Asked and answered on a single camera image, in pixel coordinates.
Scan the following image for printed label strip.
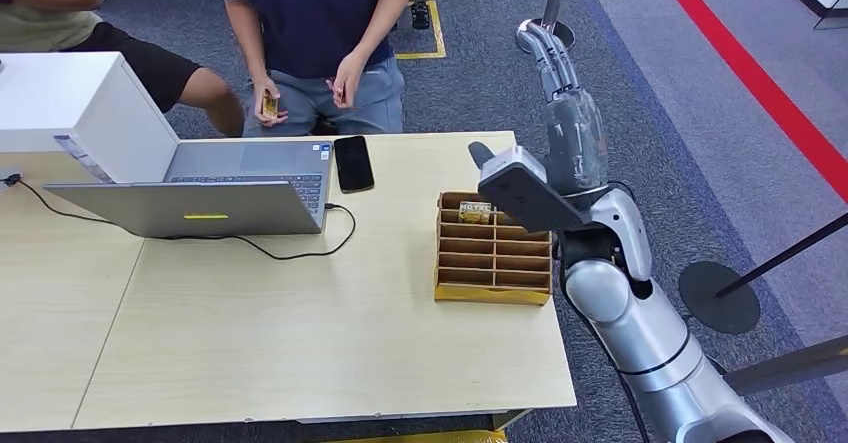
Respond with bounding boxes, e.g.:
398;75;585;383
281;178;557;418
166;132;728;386
52;133;115;185

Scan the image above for person's right hand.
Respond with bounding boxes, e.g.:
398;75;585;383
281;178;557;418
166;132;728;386
251;75;290;129

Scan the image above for black charging cable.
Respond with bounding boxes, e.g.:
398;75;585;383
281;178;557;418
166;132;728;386
0;172;358;262

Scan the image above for black stanchion with round base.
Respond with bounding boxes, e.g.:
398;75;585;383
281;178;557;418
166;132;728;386
678;213;848;335

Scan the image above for white box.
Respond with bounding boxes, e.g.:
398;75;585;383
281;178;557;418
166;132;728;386
0;50;180;185

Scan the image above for grey metal post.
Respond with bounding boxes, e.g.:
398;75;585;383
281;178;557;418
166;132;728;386
723;335;848;396

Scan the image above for black smartphone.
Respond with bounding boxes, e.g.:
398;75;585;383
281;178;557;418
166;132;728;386
333;135;376;195

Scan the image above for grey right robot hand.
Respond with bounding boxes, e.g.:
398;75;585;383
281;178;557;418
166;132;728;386
468;19;609;196

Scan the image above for wooden card organizer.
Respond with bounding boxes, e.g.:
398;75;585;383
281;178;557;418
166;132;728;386
433;191;554;307

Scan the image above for grey laptop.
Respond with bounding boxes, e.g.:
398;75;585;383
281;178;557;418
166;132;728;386
42;138;335;239

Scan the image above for person's left hand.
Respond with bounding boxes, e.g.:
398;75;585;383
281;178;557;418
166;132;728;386
325;52;369;110

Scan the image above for seated person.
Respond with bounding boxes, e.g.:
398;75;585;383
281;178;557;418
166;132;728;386
0;0;245;138

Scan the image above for yellow floor tape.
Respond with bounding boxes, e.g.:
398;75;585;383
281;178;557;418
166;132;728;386
395;0;447;61

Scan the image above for red barrier belt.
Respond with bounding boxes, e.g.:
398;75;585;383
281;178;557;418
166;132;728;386
649;0;848;204

